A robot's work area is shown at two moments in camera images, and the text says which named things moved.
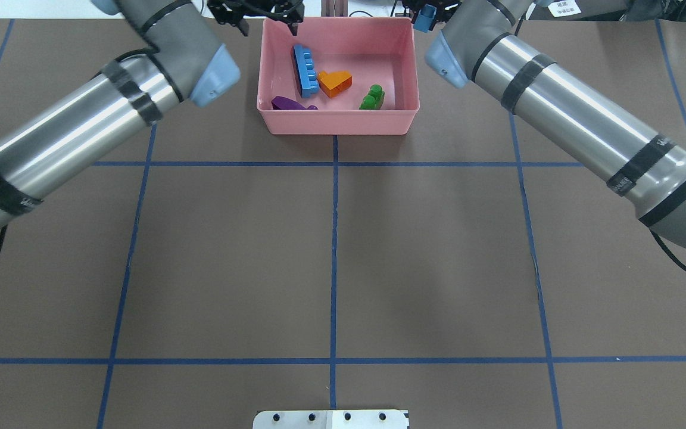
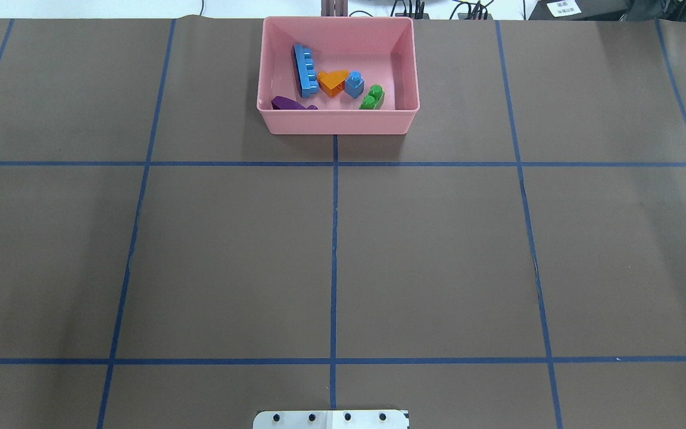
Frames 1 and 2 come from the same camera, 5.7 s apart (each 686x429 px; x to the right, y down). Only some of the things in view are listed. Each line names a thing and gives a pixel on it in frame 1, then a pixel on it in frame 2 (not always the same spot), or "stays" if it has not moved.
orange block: [334, 83] stays
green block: [374, 99] stays
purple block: [283, 103] stays
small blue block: [424, 18] -> [354, 86]
